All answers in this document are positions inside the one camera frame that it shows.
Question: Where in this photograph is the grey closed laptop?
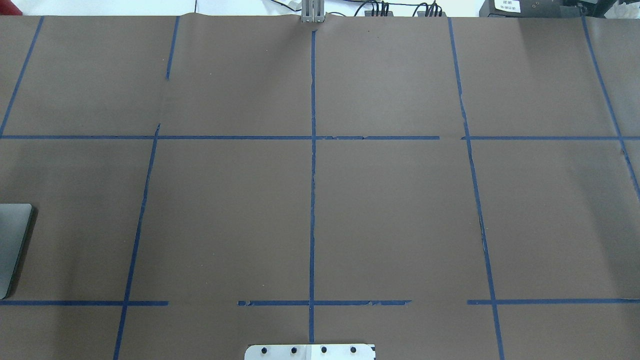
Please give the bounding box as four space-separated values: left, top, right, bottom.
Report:
0 203 34 300

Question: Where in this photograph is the brown paper table cover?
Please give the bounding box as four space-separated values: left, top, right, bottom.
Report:
1 13 639 360

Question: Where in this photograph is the black computer box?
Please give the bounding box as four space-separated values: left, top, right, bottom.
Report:
478 0 620 19

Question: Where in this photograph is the aluminium frame post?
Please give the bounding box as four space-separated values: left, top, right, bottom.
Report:
301 0 326 23

